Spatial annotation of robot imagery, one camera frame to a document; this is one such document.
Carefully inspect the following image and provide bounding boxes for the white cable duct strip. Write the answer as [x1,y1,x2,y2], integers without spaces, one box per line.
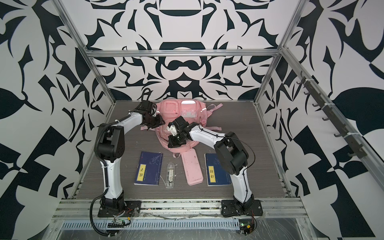
[62,219,241,231]

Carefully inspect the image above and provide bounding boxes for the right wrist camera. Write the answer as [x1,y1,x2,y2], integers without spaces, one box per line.
[167,125,178,136]

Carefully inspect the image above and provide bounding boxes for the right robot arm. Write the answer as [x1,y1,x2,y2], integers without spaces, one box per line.
[167,117,254,210]

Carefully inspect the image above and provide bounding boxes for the right blue notebook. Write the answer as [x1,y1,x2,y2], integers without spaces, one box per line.
[205,153,232,187]

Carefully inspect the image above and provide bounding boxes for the clear plastic packet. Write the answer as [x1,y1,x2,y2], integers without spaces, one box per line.
[166,163,176,189]

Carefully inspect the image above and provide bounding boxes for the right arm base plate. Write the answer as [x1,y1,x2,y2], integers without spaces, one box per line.
[221,199,264,218]

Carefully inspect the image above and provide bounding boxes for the green lit circuit board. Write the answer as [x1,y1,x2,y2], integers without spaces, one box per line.
[240,222,257,236]

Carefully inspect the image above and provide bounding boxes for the blue notebook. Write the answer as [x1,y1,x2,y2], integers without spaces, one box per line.
[134,152,163,186]
[205,153,232,187]

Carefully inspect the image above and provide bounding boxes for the aluminium cage frame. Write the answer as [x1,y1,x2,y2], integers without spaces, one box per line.
[53,1,384,188]

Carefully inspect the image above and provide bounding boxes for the pink pencil case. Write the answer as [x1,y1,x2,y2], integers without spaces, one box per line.
[181,149,204,186]

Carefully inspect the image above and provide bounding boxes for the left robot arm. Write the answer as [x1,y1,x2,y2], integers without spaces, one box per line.
[94,88,165,212]

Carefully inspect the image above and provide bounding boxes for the pink student backpack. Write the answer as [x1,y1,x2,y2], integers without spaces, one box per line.
[154,99,223,154]

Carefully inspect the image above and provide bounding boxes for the left blue notebook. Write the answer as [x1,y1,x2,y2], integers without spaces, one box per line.
[134,152,163,186]

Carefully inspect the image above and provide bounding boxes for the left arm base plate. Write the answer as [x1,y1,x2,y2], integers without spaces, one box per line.
[98,201,142,218]

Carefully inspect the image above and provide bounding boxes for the wall hook rail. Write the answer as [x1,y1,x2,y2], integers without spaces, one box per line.
[298,77,368,159]

